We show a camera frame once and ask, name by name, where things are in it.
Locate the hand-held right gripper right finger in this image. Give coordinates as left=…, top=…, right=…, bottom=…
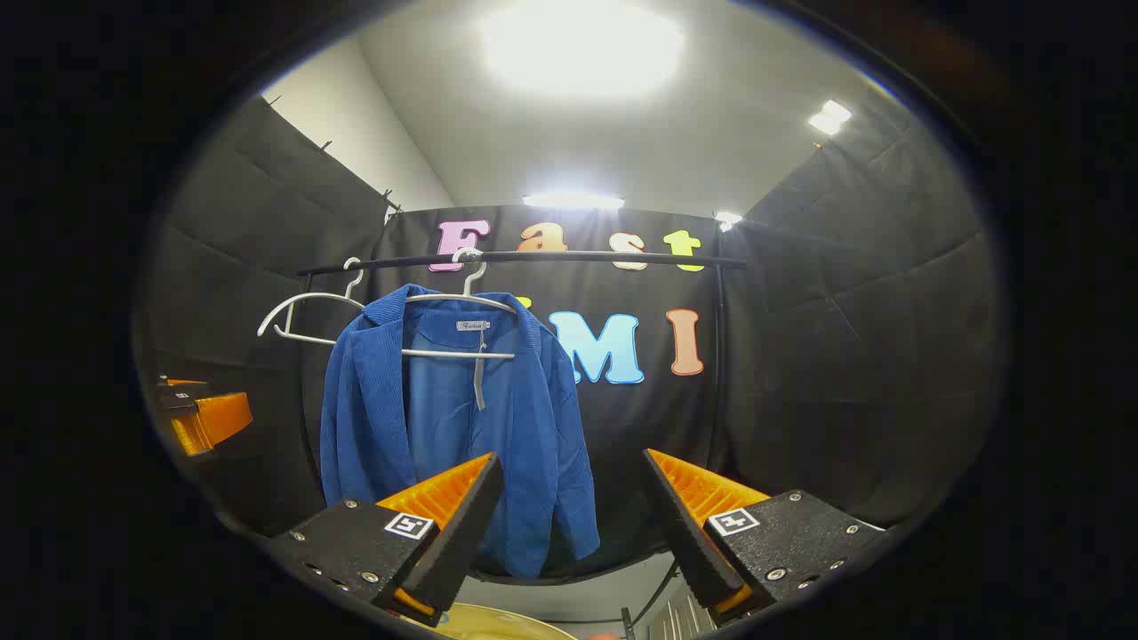
left=642, top=449, right=890, bottom=628

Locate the beige laundry hamper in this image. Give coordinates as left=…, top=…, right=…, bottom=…
left=405, top=603, right=579, bottom=640

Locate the blue corduroy jacket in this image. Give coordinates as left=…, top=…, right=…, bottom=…
left=320, top=284, right=601, bottom=580

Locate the white clothes hanger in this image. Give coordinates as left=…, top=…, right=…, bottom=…
left=257, top=257, right=367, bottom=346
left=402, top=247, right=518, bottom=361

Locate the grey ribbed panel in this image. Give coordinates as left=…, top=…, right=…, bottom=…
left=645, top=582, right=714, bottom=640

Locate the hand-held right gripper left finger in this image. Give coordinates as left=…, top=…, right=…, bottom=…
left=267, top=452, right=505, bottom=628

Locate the square ceiling light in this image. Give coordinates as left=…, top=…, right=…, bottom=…
left=806, top=99, right=854, bottom=137

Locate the black backdrop cloth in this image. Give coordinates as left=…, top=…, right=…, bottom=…
left=133, top=93, right=1010, bottom=579

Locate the black clothes rack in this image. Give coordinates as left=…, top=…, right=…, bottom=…
left=296, top=251, right=748, bottom=588

